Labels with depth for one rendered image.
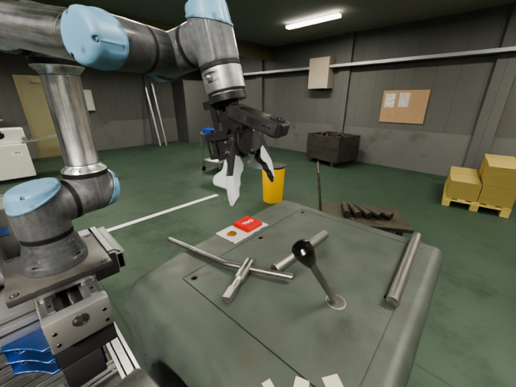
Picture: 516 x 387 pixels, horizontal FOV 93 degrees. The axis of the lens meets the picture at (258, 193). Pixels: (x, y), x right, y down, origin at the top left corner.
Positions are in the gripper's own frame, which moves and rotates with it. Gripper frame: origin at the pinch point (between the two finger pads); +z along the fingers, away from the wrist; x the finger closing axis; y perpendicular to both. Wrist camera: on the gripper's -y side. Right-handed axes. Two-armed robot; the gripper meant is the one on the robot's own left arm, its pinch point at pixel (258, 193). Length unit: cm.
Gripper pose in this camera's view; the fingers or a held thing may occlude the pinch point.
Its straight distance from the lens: 50.3
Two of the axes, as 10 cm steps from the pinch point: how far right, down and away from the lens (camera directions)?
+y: -8.1, 0.2, 5.8
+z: 2.1, 9.4, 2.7
